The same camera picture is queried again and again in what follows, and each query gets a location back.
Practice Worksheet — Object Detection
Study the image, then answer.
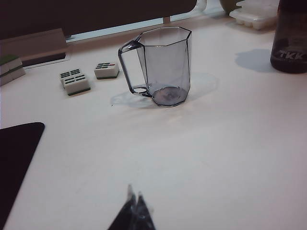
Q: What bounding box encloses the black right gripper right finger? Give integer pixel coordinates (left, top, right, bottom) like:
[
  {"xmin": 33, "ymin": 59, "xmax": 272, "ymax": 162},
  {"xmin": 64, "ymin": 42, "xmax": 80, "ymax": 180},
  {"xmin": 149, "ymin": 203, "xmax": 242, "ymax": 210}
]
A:
[{"xmin": 131, "ymin": 191, "xmax": 157, "ymax": 230}]

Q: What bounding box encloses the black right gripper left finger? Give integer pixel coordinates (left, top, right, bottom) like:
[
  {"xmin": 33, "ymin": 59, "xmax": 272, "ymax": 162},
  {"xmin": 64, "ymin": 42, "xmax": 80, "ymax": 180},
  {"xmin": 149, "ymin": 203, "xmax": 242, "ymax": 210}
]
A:
[{"xmin": 107, "ymin": 184, "xmax": 136, "ymax": 230}]

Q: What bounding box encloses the dark green bars mahjong tile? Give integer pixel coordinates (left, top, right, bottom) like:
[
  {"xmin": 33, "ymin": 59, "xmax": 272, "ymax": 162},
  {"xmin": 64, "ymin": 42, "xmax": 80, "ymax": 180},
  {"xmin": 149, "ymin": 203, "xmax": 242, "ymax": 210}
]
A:
[
  {"xmin": 62, "ymin": 73, "xmax": 92, "ymax": 97},
  {"xmin": 59, "ymin": 68, "xmax": 82, "ymax": 84}
]

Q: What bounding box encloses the bamboo mahjong tile red bar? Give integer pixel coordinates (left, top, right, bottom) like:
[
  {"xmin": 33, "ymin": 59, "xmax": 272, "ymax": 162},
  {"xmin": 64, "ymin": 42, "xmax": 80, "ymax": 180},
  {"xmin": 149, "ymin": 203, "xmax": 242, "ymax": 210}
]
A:
[{"xmin": 94, "ymin": 62, "xmax": 120, "ymax": 80}]

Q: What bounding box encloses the green-backed white mahjong tile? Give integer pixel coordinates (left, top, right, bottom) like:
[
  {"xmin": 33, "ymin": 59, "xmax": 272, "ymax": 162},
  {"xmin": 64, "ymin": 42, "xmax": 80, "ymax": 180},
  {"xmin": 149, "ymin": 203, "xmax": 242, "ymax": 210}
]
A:
[
  {"xmin": 0, "ymin": 55, "xmax": 12, "ymax": 75},
  {"xmin": 9, "ymin": 68, "xmax": 26, "ymax": 81},
  {"xmin": 8, "ymin": 55, "xmax": 24, "ymax": 72},
  {"xmin": 0, "ymin": 71, "xmax": 15, "ymax": 86}
]

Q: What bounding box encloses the black mouse mat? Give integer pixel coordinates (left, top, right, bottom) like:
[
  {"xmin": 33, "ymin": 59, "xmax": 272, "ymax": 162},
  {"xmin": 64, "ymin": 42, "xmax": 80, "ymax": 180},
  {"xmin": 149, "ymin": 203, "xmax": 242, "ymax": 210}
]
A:
[{"xmin": 0, "ymin": 122, "xmax": 46, "ymax": 218}]

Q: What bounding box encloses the clear plastic mug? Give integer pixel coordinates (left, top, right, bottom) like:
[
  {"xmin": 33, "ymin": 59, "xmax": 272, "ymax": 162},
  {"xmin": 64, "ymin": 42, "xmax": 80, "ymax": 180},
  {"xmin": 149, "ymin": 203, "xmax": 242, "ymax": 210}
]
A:
[{"xmin": 118, "ymin": 27, "xmax": 193, "ymax": 108}]

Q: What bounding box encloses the fabric desk divider panel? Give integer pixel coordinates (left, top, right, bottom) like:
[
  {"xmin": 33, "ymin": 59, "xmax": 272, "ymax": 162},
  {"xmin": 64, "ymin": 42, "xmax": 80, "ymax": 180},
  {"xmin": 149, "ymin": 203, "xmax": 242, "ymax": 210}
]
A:
[{"xmin": 0, "ymin": 0, "xmax": 201, "ymax": 41}]

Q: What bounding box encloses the olive green bowl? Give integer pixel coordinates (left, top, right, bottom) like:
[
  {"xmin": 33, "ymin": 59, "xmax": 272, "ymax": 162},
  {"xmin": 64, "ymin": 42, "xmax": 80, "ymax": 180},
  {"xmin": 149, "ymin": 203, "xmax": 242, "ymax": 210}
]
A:
[{"xmin": 218, "ymin": 0, "xmax": 243, "ymax": 15}]

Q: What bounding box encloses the white ice cube tray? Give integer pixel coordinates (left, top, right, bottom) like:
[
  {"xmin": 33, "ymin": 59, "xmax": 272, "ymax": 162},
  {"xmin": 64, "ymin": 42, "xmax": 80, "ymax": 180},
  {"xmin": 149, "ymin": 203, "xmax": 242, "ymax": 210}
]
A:
[{"xmin": 229, "ymin": 1, "xmax": 279, "ymax": 31}]

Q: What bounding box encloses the dark TKK bottle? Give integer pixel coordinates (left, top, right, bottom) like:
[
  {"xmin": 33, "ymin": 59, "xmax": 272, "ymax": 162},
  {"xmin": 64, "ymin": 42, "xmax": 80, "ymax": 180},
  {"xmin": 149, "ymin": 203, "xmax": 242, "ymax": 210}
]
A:
[{"xmin": 270, "ymin": 0, "xmax": 307, "ymax": 72}]

